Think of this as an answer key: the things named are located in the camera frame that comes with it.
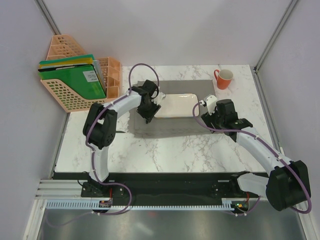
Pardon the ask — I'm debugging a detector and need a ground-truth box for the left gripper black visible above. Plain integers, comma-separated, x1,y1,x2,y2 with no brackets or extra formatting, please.
136,98,161,123

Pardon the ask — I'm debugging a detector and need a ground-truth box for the white rectangular plate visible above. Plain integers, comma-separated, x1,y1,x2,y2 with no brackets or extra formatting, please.
155,93,198,119

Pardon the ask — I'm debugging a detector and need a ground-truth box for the grey placemat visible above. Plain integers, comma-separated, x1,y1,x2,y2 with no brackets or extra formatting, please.
128,79,216,139

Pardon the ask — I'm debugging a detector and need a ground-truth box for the orange mug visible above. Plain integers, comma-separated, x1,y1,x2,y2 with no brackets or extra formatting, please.
213,69,234,90

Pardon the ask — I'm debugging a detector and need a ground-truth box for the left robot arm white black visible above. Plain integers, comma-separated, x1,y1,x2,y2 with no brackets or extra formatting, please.
81,80,161,198

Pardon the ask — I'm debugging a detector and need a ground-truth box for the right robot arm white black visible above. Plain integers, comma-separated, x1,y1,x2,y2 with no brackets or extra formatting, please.
196,95,312,214

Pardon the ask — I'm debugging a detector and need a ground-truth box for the green folder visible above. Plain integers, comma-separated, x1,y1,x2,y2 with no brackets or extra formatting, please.
38,64,106,100

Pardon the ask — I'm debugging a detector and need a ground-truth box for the yellow folder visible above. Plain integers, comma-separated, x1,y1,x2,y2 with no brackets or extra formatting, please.
38,54,95,68

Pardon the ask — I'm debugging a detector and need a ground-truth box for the peach file organizer rack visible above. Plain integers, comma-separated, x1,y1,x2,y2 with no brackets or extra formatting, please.
37,34,122,113

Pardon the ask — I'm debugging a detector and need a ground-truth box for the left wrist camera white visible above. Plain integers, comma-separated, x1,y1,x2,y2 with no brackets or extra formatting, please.
151,92,166,105

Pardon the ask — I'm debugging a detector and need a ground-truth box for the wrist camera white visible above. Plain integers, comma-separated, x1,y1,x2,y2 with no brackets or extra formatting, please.
151,92,166,105
203,94,218,116

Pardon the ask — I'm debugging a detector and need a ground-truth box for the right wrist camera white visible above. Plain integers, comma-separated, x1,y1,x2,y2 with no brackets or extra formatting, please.
203,94,218,116

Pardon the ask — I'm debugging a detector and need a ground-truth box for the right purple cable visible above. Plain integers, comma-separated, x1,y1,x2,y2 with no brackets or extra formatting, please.
192,101,313,217

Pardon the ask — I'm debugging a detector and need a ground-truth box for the purple cable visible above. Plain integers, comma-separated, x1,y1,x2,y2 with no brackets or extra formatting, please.
46,63,161,228
192,101,313,217

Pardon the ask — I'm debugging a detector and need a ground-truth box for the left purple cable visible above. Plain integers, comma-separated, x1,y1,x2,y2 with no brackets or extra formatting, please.
46,63,161,228

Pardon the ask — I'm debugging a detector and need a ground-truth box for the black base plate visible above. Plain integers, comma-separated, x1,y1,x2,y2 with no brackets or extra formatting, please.
79,171,260,207

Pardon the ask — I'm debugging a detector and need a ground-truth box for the white cable duct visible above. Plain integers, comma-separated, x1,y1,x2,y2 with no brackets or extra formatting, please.
46,199,235,211

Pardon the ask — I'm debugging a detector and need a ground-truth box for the aluminium rail profile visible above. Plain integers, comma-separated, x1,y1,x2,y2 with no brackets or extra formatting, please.
34,178,310,201

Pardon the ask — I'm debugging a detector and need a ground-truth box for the right aluminium frame post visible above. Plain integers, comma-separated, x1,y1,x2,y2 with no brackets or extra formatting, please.
253,0,300,74

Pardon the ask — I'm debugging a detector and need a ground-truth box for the aluminium frame post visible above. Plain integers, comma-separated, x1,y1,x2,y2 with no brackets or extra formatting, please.
253,0,300,74
35,0,61,35

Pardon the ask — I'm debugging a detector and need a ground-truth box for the left aluminium frame post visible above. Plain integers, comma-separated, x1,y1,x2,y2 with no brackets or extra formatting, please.
35,0,61,35

